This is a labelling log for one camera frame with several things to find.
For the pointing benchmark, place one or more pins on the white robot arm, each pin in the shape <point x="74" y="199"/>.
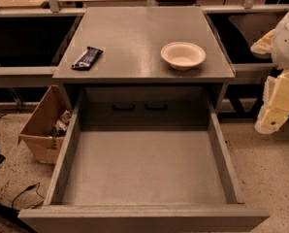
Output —
<point x="276" y="43"/>

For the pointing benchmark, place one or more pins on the black stand leg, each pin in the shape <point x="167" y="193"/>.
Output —
<point x="12" y="216"/>

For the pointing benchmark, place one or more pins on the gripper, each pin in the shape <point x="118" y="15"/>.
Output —
<point x="287" y="43"/>

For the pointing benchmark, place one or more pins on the white paper bowl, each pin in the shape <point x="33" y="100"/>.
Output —
<point x="182" y="55"/>

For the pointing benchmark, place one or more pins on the dark blue snack bar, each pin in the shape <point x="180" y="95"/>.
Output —
<point x="87" y="59"/>

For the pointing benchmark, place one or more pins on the trash in cardboard box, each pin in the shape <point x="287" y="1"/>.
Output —
<point x="59" y="129"/>

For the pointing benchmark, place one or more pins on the grey top drawer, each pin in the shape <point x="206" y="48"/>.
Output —
<point x="165" y="171"/>

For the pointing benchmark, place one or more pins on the brown cardboard box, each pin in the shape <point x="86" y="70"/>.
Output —
<point x="39" y="133"/>

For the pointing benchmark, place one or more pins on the grey drawer cabinet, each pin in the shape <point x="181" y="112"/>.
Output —
<point x="130" y="74"/>

